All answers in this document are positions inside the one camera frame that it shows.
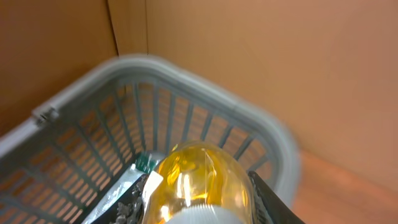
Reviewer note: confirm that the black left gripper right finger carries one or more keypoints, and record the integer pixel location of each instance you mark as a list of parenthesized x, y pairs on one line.
[(269, 207)]

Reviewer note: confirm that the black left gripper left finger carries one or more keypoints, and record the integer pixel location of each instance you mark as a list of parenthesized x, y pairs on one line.
[(127, 205)]

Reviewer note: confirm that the green 3M gloves package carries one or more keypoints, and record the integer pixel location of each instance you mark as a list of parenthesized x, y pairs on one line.
[(144, 163)]

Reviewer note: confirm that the yellow oil bottle silver cap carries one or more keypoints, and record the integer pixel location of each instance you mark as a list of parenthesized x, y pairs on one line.
[(198, 182)]

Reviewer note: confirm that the grey plastic shopping basket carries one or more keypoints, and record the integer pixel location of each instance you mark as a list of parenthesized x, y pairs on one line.
[(58, 164)]

